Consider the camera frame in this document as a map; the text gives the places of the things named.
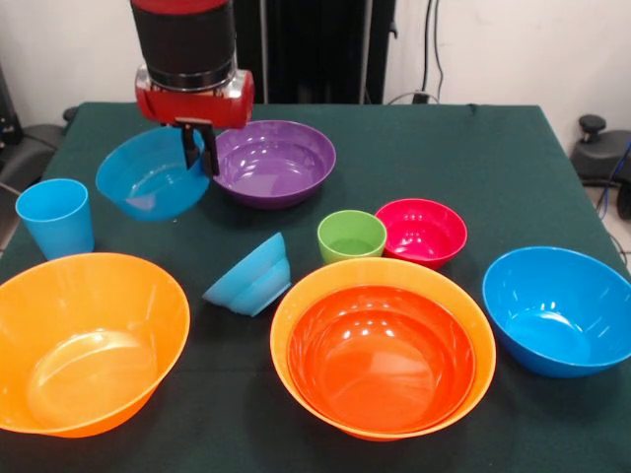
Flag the dark green tablecloth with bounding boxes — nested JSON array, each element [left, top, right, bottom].
[[0, 102, 631, 473]]

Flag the medium blue bowl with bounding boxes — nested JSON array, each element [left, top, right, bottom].
[[96, 127, 211, 223]]

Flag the pink bowl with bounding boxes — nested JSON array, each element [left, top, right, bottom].
[[375, 198, 468, 271]]

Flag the blue cup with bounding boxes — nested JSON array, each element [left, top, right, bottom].
[[15, 178, 96, 261]]

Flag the large orange bowl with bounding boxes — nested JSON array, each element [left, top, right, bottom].
[[0, 252, 191, 439], [270, 257, 497, 441]]

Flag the purple bowl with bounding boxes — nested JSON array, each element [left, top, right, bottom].
[[211, 120, 337, 211]]

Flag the large blue bowl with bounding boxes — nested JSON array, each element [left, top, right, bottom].
[[482, 246, 631, 378]]

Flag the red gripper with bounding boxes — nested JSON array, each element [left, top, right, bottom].
[[135, 67, 255, 178]]

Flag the black office chair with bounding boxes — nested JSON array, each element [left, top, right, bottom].
[[0, 67, 80, 193], [574, 115, 631, 188]]

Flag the green cup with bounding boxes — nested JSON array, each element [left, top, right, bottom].
[[317, 210, 387, 265]]

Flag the small light blue bowl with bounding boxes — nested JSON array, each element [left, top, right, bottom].
[[202, 233, 294, 318]]

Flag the black hanging cable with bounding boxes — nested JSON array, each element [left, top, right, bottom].
[[426, 0, 445, 103]]

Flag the red-orange bowl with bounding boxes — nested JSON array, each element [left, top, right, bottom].
[[287, 286, 476, 435]]

